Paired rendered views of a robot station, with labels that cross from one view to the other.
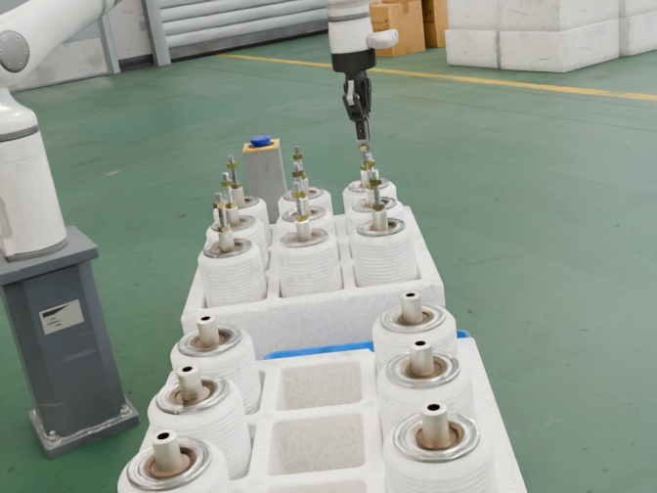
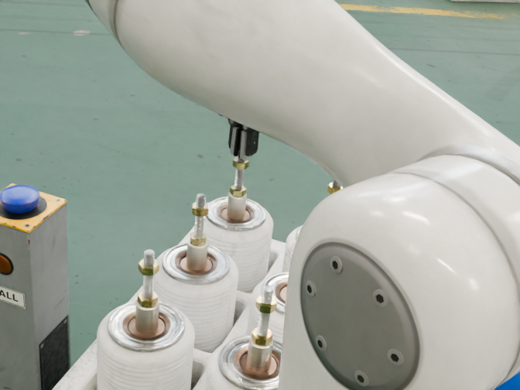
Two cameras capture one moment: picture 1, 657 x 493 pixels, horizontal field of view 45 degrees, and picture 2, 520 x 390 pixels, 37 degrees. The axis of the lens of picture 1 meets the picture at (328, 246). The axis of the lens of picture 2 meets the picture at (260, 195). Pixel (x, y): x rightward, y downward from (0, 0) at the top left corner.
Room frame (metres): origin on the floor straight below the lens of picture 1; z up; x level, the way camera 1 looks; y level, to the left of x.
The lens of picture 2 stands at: (1.13, 0.69, 0.76)
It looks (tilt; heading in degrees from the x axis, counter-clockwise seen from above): 30 degrees down; 286
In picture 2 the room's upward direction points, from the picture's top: 7 degrees clockwise
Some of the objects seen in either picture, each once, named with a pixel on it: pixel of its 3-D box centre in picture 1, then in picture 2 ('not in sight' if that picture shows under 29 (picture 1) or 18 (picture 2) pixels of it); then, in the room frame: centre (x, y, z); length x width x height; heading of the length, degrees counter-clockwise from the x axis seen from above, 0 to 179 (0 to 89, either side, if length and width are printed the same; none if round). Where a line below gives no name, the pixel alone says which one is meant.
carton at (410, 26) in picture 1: (393, 27); not in sight; (5.09, -0.59, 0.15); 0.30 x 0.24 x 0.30; 27
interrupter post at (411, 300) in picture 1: (412, 307); not in sight; (0.82, -0.08, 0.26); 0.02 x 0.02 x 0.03
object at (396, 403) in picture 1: (430, 445); not in sight; (0.71, -0.08, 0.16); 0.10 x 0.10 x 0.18
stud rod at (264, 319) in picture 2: (228, 195); (264, 321); (1.27, 0.15, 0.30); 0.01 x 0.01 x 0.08
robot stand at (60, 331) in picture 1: (62, 338); not in sight; (1.13, 0.43, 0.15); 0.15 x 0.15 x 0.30; 28
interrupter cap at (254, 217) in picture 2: (368, 185); (235, 213); (1.38, -0.09, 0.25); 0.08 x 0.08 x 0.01
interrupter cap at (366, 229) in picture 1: (380, 228); not in sight; (1.15, -0.08, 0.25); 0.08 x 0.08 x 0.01
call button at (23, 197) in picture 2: (260, 142); (19, 201); (1.56, 0.10, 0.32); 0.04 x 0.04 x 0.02
